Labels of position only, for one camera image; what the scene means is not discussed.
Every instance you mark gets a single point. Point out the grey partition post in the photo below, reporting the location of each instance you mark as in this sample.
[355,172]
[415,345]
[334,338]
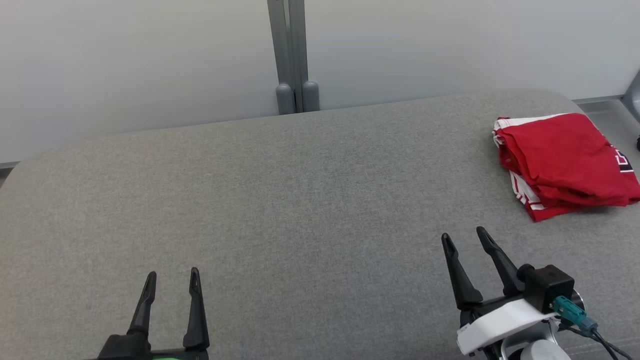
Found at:
[298,50]
[278,50]

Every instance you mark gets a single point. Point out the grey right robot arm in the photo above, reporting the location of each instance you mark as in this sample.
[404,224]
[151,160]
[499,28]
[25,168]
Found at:
[542,350]

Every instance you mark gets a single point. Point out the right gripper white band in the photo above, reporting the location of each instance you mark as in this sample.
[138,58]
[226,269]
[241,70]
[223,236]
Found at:
[505,320]

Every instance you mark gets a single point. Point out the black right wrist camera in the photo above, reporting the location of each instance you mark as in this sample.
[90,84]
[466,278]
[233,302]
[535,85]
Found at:
[550,285]

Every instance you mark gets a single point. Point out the red shorts with white stripe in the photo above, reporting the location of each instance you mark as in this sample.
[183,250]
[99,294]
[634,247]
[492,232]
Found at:
[560,155]

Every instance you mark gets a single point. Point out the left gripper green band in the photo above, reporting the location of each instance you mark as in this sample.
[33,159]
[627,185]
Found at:
[185,355]

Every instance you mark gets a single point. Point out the grey partition foot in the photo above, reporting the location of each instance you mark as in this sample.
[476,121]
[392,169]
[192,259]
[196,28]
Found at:
[634,97]

